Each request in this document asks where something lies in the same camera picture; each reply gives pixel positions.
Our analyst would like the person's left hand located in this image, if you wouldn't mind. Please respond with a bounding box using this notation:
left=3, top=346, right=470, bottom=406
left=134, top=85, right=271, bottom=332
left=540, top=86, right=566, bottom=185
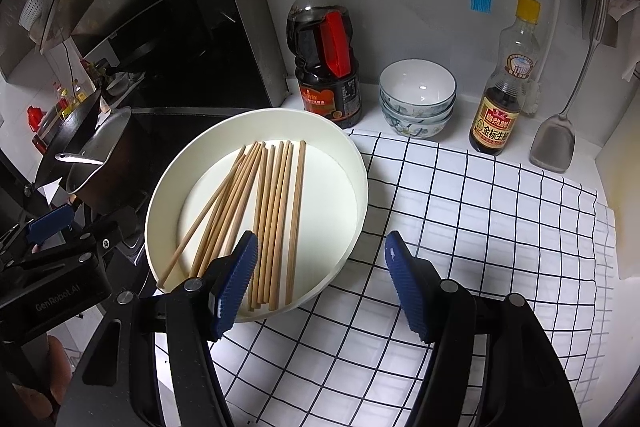
left=9, top=334, right=73, bottom=409

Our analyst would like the black gas stove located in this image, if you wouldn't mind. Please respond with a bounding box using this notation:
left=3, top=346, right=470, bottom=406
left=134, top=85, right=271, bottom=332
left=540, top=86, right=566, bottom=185
left=0, top=106, right=281, bottom=298

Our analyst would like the dark wok pan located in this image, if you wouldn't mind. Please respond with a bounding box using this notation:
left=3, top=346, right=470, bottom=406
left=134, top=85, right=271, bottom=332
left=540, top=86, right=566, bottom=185
left=35, top=91, right=140, bottom=215

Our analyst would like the white black grid cloth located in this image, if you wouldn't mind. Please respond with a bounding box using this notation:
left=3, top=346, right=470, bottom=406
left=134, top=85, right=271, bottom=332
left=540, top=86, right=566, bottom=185
left=212, top=131, right=615, bottom=426

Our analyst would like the large white round bowl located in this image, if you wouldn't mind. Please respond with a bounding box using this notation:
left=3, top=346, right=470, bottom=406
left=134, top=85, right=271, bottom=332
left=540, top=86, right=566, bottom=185
left=144, top=108, right=369, bottom=313

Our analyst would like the bottom floral ceramic bowl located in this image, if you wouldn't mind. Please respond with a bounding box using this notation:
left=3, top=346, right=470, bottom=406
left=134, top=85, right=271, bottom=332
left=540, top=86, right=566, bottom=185
left=382, top=105, right=454, bottom=140

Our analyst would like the floral ceramic bowl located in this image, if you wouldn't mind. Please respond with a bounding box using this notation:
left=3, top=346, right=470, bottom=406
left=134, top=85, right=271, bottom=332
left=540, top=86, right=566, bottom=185
left=378, top=91, right=456, bottom=121
left=378, top=58, right=457, bottom=106
left=382, top=105, right=454, bottom=140

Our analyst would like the middle floral ceramic bowl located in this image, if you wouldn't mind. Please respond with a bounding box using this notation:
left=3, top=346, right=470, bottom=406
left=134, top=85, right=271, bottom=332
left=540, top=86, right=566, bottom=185
left=378, top=91, right=456, bottom=121

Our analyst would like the small glass sauce bottle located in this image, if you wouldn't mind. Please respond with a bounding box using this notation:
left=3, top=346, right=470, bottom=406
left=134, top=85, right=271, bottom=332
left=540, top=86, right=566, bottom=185
left=469, top=0, right=540, bottom=156

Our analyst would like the metal spatula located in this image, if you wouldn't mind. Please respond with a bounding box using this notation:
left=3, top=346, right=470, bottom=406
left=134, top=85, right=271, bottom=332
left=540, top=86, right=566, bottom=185
left=528, top=0, right=610, bottom=173

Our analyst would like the top floral ceramic bowl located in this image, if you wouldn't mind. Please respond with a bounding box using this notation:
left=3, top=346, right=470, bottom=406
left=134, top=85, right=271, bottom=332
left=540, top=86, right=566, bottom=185
left=378, top=58, right=457, bottom=106

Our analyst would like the large soy sauce bottle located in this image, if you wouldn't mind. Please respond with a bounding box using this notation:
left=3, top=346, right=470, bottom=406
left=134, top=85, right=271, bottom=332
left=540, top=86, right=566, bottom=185
left=286, top=0, right=362, bottom=129

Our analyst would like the white hanging cloth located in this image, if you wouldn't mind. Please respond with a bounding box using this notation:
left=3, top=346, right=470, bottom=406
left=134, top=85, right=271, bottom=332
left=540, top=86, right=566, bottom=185
left=608, top=0, right=639, bottom=82

